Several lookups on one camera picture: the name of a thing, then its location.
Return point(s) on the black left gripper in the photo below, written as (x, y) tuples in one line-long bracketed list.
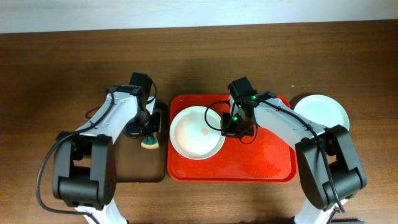
[(154, 123)]

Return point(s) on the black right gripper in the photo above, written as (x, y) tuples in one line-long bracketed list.
[(236, 132)]

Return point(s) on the green and orange sponge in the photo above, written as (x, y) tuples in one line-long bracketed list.
[(150, 142)]

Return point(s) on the white plate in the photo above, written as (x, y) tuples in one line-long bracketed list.
[(195, 134)]

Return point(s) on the light green plate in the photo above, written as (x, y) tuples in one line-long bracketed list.
[(322, 110)]

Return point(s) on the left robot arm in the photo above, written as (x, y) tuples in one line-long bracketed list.
[(84, 172)]

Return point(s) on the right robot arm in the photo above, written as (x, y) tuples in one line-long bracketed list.
[(328, 164)]

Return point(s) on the black small tray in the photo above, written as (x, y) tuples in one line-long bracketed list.
[(135, 163)]

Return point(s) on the red plastic tray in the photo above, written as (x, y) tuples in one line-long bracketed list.
[(267, 160)]

